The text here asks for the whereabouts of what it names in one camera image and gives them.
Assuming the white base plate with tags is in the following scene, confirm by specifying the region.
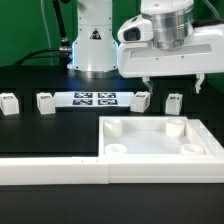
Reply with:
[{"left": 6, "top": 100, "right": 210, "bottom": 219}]
[{"left": 54, "top": 91, "right": 134, "bottom": 107}]

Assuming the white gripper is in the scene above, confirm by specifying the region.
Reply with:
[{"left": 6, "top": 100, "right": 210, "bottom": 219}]
[{"left": 118, "top": 24, "right": 224, "bottom": 94}]

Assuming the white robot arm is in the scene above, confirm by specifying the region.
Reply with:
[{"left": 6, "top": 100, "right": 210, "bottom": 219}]
[{"left": 67, "top": 0, "right": 224, "bottom": 89}]

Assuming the white U-shaped obstacle fence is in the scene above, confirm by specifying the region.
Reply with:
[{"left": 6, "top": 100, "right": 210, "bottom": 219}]
[{"left": 0, "top": 119, "right": 224, "bottom": 186}]

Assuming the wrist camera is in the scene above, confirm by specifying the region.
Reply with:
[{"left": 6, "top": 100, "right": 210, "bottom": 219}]
[{"left": 117, "top": 15, "right": 154, "bottom": 43}]

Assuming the white square tabletop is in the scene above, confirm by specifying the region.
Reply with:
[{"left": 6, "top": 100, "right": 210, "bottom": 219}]
[{"left": 99, "top": 116, "right": 224, "bottom": 157}]

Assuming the black cable with connector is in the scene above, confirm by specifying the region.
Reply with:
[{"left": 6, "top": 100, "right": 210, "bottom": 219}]
[{"left": 13, "top": 0, "right": 74, "bottom": 67}]

